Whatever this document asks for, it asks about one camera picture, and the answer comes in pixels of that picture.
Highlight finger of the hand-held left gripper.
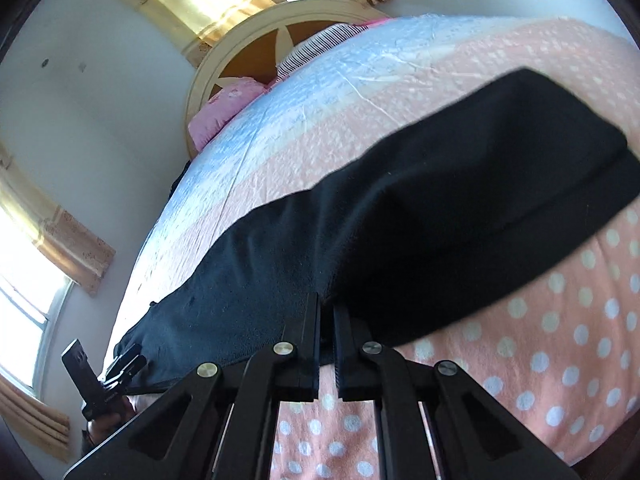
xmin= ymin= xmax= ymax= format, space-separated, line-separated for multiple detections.
xmin=101 ymin=342 xmax=149 ymax=389

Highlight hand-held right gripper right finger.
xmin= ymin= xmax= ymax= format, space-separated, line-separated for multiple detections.
xmin=332 ymin=305 xmax=581 ymax=480

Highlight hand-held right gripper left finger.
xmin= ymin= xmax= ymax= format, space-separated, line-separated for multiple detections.
xmin=62 ymin=292 xmax=321 ymax=480

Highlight black pants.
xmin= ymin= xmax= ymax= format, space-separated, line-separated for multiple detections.
xmin=112 ymin=67 xmax=640 ymax=395

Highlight person's left hand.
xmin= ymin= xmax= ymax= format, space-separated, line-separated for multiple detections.
xmin=82 ymin=396 xmax=137 ymax=456

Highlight yellow patterned curtain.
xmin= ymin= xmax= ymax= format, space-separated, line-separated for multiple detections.
xmin=0 ymin=374 xmax=71 ymax=463
xmin=0 ymin=144 xmax=117 ymax=297

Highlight polka dot bed sheet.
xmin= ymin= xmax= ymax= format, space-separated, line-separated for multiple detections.
xmin=107 ymin=14 xmax=640 ymax=480

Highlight pink pillow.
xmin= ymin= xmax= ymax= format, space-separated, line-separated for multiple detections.
xmin=188 ymin=77 xmax=271 ymax=152

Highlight striped pillow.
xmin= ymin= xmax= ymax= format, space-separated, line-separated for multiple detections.
xmin=276 ymin=23 xmax=368 ymax=79

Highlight cream wooden headboard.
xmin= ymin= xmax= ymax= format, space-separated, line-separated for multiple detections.
xmin=185 ymin=0 xmax=393 ymax=158

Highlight wide yellow curtain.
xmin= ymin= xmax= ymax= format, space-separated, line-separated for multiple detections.
xmin=107 ymin=0 xmax=288 ymax=68

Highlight side wall window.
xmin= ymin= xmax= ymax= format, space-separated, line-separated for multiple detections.
xmin=0 ymin=200 xmax=76 ymax=392

